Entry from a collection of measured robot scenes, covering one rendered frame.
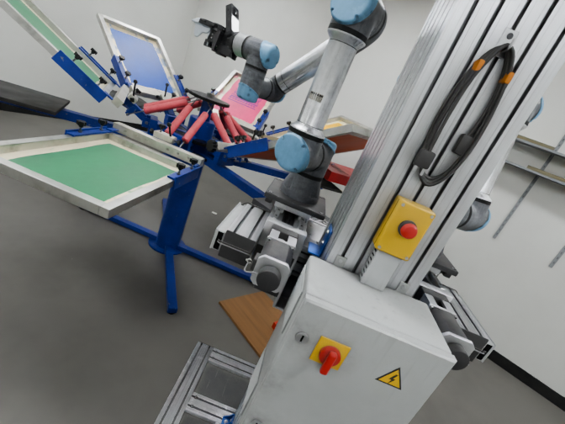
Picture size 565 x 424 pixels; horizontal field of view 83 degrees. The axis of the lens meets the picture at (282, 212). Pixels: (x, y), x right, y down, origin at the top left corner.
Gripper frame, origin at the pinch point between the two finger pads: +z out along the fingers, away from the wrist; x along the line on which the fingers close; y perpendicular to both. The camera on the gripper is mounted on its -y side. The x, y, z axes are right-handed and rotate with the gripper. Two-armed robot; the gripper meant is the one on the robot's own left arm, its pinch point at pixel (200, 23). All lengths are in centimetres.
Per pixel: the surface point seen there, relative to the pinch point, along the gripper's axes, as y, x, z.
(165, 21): -52, 281, 381
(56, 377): 170, -3, 5
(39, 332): 169, 3, 34
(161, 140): 57, 49, 50
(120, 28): 2, 103, 202
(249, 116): 22, 180, 92
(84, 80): 44, 24, 95
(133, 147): 66, 37, 56
